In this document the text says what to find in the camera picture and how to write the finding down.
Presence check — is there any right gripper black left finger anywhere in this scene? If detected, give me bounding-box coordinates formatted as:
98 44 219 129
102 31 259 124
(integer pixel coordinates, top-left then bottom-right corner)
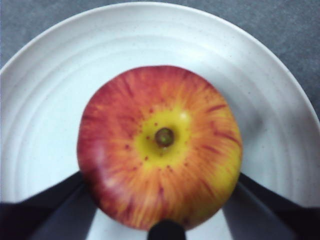
0 171 98 240

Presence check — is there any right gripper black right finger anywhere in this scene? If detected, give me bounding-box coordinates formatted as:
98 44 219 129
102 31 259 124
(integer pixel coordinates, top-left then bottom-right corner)
223 173 320 240

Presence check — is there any cream yellow plate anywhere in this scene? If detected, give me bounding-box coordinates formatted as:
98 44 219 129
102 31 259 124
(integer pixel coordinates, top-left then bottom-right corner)
0 1 317 240

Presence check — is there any red yellow apple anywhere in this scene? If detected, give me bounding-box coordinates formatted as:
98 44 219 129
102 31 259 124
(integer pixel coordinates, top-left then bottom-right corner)
76 65 243 231

